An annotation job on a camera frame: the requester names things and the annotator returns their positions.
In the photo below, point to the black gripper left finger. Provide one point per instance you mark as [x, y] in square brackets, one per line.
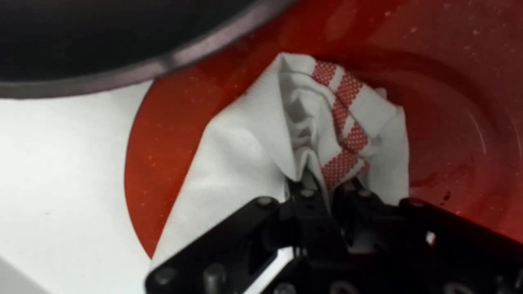
[240, 250]

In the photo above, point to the white cloth red stripes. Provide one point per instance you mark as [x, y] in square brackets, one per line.
[240, 152]

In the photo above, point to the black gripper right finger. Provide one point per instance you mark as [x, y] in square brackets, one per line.
[436, 255]

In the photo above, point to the black frying pan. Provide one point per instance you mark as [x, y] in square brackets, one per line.
[109, 33]

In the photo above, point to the red-brown round plate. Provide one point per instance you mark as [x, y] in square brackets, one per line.
[436, 82]

